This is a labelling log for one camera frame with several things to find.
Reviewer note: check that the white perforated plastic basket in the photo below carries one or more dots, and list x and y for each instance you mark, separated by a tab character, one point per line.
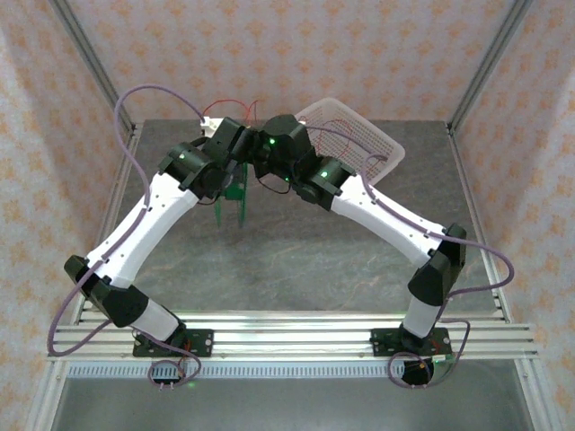
359	130

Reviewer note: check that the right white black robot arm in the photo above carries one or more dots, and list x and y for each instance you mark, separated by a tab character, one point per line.
395	220

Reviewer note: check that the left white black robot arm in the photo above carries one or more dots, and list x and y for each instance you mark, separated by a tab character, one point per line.
135	233

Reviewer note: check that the small green circuit board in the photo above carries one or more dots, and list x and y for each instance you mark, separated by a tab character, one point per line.
442	357

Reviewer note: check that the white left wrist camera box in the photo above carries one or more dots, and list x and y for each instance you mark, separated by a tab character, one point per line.
210	125

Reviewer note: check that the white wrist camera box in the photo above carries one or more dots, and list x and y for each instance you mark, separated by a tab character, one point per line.
303	120
210	125

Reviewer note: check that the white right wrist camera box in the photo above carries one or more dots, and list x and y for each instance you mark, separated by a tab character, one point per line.
303	120

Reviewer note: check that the aluminium table side rail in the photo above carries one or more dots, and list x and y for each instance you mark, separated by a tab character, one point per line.
458	157
110	215

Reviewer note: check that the aluminium corner post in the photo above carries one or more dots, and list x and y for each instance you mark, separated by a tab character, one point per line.
92	58
490	58

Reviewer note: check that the aluminium mounting rail frame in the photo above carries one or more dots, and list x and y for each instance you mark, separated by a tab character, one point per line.
292	334

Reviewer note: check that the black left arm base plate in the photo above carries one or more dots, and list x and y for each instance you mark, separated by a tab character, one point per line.
202	343

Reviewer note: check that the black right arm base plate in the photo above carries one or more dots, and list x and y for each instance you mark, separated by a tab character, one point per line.
382	345

